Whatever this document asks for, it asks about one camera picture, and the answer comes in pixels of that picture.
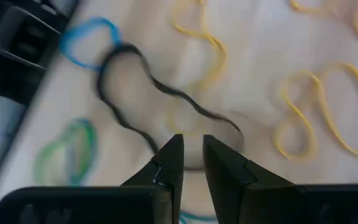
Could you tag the wide black rubber band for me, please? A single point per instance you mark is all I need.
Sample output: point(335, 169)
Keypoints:
point(129, 48)

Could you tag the black table-level camera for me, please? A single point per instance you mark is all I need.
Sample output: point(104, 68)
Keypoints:
point(17, 46)

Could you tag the green rubber band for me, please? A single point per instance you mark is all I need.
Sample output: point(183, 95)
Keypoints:
point(40, 161)

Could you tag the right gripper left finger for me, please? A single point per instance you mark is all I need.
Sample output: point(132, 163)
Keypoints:
point(169, 161)

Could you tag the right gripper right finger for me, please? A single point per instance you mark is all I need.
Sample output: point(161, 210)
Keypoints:
point(222, 168)

